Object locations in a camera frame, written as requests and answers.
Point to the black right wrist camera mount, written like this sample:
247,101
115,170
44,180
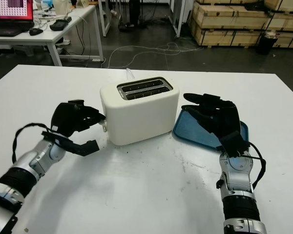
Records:
233,143

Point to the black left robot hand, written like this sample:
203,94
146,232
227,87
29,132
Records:
66,119

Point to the white table leg frame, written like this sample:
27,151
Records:
105,17
178,19

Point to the cream white two-slot toaster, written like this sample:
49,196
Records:
141,119

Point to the black trash bin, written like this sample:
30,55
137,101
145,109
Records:
266,44

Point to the black handheld controller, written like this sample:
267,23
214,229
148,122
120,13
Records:
59,24

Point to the black computer mouse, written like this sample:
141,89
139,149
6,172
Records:
36,31

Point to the black laptop with lit screen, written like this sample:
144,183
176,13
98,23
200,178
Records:
12,19

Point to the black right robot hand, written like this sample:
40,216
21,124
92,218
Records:
224,119

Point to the white office desk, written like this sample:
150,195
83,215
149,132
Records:
63,34

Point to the blue plastic tray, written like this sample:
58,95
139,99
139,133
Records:
190,129

